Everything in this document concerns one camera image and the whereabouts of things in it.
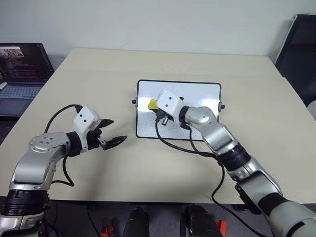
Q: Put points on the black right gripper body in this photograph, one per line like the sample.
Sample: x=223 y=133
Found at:
x=163 y=119

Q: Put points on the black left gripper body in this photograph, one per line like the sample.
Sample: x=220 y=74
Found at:
x=93 y=142

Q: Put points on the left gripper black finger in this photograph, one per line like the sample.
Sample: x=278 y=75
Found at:
x=114 y=142
x=106 y=122

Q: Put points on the yellow eraser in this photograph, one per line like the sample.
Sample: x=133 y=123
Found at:
x=152 y=104

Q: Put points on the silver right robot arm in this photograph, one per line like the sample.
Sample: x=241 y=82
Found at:
x=200 y=117

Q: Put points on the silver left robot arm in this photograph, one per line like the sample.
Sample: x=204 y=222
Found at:
x=37 y=158

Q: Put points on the silver metal tray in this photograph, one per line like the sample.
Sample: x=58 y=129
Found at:
x=197 y=91

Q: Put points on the dark rounded shape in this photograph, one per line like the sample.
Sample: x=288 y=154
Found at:
x=137 y=222
x=200 y=221

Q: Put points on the open dark laptop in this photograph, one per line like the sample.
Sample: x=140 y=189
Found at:
x=22 y=91

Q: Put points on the orange-red part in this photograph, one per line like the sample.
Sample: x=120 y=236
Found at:
x=106 y=231
x=222 y=227

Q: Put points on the black office chair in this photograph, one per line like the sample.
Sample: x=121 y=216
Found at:
x=298 y=61

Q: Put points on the white rounded object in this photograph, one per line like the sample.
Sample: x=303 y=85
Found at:
x=312 y=106

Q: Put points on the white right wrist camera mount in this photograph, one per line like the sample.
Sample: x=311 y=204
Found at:
x=169 y=101

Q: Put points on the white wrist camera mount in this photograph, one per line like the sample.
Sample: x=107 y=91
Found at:
x=169 y=101
x=85 y=118

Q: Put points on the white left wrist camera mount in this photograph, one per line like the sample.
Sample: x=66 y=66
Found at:
x=85 y=118

